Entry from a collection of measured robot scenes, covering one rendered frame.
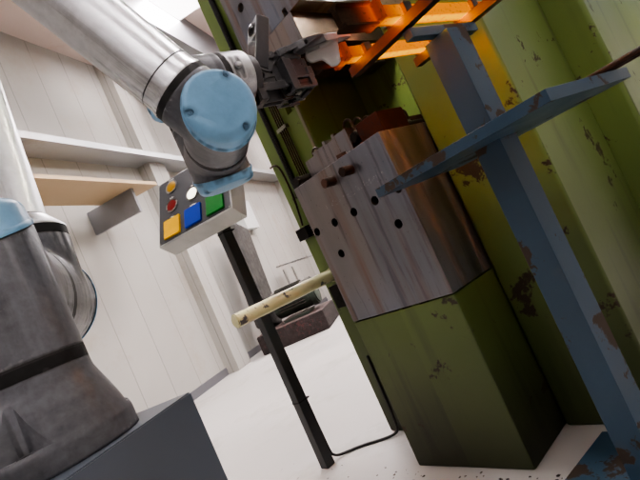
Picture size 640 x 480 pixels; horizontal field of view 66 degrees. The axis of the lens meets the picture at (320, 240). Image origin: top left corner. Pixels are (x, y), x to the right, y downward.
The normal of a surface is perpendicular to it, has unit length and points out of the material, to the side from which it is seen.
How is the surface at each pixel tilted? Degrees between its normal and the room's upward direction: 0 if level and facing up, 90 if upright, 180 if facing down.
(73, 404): 70
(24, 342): 90
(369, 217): 90
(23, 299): 90
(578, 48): 90
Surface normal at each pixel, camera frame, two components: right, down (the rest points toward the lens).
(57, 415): 0.51, -0.63
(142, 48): 0.20, -0.10
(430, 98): -0.69, 0.28
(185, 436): 0.87, -0.41
